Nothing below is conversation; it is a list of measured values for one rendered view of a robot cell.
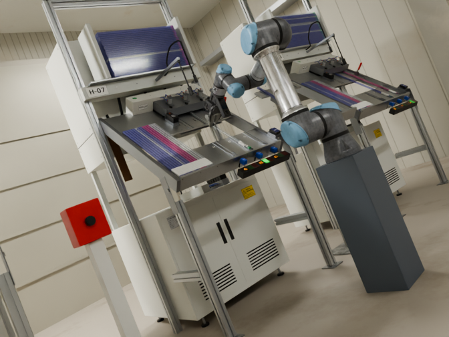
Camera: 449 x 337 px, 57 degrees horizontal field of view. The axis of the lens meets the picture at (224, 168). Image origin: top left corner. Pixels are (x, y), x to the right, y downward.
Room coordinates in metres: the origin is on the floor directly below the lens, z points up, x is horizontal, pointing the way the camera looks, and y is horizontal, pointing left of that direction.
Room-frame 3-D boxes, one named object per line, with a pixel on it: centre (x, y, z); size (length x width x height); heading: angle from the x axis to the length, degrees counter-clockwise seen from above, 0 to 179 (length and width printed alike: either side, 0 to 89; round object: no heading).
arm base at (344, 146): (1.70, -0.47, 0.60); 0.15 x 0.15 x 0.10
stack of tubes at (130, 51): (2.43, 0.20, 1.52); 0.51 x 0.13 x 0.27; 127
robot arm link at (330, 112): (1.69, -0.47, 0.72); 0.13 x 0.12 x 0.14; 112
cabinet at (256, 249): (2.49, 0.32, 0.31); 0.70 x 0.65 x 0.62; 127
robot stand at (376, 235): (1.70, -0.47, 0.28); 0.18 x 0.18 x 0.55; 44
